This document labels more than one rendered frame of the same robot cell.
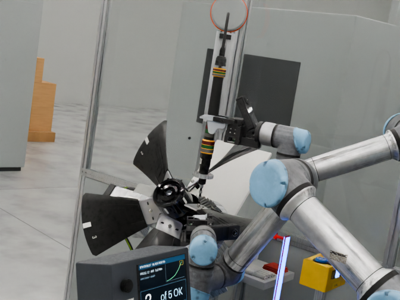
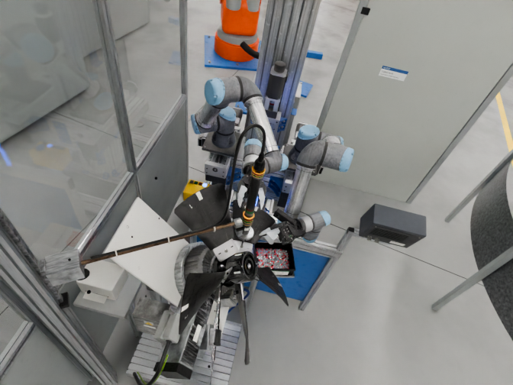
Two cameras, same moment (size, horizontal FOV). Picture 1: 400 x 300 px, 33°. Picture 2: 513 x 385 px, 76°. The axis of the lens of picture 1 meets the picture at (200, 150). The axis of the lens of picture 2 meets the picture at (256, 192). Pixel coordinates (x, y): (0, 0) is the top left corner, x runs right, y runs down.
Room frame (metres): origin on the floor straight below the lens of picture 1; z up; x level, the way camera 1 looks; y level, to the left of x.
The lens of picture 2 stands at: (2.66, 0.61, 2.38)
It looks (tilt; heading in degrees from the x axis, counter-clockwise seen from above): 48 degrees down; 236
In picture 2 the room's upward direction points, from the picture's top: 13 degrees clockwise
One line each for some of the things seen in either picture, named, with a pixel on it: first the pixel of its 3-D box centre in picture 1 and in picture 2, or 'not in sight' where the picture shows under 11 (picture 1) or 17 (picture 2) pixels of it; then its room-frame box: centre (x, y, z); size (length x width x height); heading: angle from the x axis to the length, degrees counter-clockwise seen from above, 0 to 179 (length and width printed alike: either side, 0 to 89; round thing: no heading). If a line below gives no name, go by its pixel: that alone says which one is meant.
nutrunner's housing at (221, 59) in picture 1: (212, 116); (251, 201); (2.25, -0.02, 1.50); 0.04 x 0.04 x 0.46
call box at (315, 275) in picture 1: (324, 273); (200, 195); (2.27, -0.49, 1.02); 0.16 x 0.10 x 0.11; 144
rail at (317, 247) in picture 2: not in sight; (265, 234); (1.95, -0.26, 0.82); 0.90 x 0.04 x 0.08; 144
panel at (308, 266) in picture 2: not in sight; (256, 265); (1.95, -0.26, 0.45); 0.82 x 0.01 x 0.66; 144
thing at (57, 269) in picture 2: (211, 129); (62, 267); (2.87, -0.03, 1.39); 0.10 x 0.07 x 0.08; 179
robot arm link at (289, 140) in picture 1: (291, 140); (253, 153); (2.12, -0.28, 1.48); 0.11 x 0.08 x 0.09; 64
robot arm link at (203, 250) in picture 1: (203, 248); (317, 220); (1.83, -0.05, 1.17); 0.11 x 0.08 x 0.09; 1
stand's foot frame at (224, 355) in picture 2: not in sight; (188, 348); (2.49, -0.03, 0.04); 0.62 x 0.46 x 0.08; 144
